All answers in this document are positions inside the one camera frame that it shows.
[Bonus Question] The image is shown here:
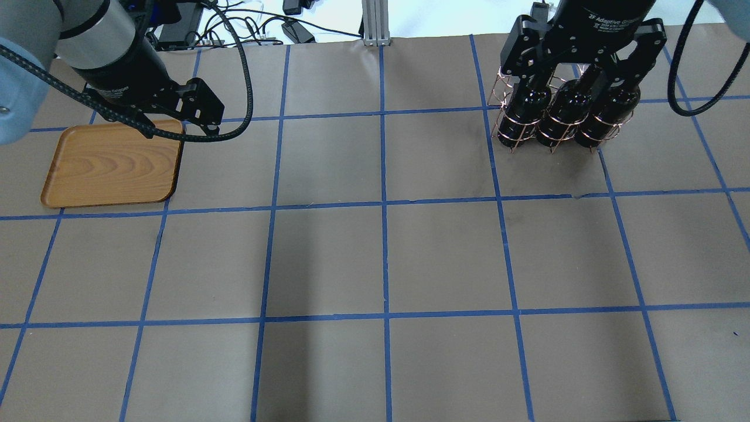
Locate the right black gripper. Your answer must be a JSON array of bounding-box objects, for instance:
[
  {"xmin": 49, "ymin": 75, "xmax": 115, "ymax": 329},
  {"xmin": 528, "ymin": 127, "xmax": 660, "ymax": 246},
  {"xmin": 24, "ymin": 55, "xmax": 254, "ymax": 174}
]
[{"xmin": 499, "ymin": 1, "xmax": 667, "ymax": 98}]

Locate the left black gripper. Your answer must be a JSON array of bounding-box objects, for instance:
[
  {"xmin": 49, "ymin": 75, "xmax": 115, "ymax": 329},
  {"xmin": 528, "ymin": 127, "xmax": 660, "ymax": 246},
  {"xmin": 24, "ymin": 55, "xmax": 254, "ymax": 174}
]
[{"xmin": 71, "ymin": 12, "xmax": 225, "ymax": 135}]

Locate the dark wine bottle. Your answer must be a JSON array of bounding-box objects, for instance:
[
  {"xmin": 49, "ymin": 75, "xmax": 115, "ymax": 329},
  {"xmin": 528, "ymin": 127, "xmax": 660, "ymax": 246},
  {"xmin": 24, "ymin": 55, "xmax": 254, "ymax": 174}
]
[
  {"xmin": 574, "ymin": 80, "xmax": 641, "ymax": 149},
  {"xmin": 536, "ymin": 78, "xmax": 592, "ymax": 152},
  {"xmin": 496, "ymin": 70, "xmax": 553, "ymax": 149}
]

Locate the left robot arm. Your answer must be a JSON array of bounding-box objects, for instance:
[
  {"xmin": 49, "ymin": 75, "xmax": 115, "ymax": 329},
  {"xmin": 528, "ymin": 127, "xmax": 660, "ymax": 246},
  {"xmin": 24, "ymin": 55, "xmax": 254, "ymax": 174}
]
[{"xmin": 2, "ymin": 1, "xmax": 224, "ymax": 144}]

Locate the wooden tray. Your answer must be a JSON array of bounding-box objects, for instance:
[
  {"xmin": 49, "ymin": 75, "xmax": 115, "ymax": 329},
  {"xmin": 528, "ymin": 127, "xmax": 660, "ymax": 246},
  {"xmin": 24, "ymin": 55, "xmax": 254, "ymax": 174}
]
[{"xmin": 40, "ymin": 123, "xmax": 184, "ymax": 208}]

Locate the black power adapter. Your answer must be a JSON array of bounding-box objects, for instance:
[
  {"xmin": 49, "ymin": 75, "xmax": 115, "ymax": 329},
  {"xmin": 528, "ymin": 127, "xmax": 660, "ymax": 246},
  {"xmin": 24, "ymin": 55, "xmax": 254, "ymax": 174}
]
[{"xmin": 281, "ymin": 21, "xmax": 316, "ymax": 45}]

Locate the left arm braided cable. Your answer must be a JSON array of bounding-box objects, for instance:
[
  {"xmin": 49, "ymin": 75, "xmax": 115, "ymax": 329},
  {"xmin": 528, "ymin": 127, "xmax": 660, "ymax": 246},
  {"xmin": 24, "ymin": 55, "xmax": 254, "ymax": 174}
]
[{"xmin": 0, "ymin": 0, "xmax": 254, "ymax": 144}]

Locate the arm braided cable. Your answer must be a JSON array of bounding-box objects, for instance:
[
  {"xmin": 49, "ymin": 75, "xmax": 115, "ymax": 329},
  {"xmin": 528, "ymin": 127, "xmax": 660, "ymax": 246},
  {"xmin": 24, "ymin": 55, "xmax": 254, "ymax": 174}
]
[
  {"xmin": 667, "ymin": 0, "xmax": 750, "ymax": 117},
  {"xmin": 0, "ymin": 0, "xmax": 254, "ymax": 144}
]

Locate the copper wire bottle basket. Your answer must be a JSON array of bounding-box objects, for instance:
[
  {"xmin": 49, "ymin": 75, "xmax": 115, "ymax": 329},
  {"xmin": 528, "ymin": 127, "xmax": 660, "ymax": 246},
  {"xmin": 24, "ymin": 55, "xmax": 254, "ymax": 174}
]
[{"xmin": 491, "ymin": 65, "xmax": 641, "ymax": 153}]

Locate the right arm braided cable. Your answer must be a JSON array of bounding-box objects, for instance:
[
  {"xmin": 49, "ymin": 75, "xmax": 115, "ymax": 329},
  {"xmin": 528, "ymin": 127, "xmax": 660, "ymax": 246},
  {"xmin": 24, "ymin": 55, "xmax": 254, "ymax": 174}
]
[{"xmin": 667, "ymin": 0, "xmax": 750, "ymax": 117}]

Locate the aluminium frame post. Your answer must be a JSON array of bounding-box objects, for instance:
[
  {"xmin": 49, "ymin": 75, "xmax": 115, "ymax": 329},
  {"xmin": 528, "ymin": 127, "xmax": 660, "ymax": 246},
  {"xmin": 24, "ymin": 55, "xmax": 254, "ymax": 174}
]
[{"xmin": 361, "ymin": 0, "xmax": 391, "ymax": 46}]

